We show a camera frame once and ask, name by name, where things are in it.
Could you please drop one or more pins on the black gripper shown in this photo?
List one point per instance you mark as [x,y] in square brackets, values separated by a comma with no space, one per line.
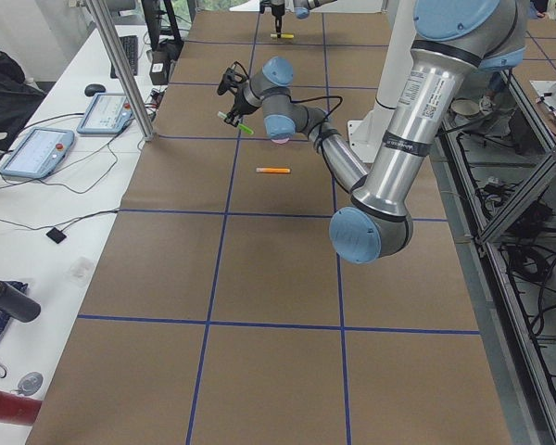
[277,9]
[239,107]

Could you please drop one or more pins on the green highlighter pen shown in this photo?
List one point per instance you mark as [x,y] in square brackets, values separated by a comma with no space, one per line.
[235,121]

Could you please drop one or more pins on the yellow highlighter pen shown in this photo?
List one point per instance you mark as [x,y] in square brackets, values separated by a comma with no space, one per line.
[283,35]

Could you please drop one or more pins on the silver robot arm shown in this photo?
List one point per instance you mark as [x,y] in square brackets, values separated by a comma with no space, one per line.
[302,8]
[450,40]

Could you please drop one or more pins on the pink mesh pen holder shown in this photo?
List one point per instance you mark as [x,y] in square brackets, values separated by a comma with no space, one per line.
[280,139]

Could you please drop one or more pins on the orange highlighter pen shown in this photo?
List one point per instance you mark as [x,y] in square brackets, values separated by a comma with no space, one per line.
[269,170]

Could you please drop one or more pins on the black box with label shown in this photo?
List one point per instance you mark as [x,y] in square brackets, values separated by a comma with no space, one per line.
[160,68]

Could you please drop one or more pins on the black monitor stand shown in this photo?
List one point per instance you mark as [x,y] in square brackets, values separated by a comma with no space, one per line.
[155,13]

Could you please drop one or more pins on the far teach pendant tablet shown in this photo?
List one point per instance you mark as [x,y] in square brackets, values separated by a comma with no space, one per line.
[107,114]

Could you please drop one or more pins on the teach pendant tablet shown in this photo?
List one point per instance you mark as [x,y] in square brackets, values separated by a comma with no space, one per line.
[39,153]
[107,114]

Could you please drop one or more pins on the black keyboard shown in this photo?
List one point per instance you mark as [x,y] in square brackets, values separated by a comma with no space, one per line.
[130,46]

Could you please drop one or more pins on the black computer mouse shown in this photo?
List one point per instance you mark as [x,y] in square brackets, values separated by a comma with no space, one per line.
[94,88]

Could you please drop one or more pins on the near teach pendant tablet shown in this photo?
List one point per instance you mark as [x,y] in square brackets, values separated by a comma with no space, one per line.
[39,153]

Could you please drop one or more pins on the small black square device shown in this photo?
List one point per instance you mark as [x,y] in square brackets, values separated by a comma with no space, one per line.
[56,235]

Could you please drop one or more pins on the person in dark jacket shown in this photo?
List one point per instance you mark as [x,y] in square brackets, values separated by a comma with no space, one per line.
[18,100]

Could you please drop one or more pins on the black water bottle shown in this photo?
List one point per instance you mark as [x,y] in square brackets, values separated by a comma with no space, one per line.
[15,302]

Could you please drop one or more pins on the red bottle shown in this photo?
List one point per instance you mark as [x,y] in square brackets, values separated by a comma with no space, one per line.
[17,410]

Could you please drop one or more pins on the aluminium frame post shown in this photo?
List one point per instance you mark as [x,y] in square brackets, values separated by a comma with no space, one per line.
[111,41]

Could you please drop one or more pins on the round silver keychain tag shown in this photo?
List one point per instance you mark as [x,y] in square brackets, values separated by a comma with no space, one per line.
[30,384]

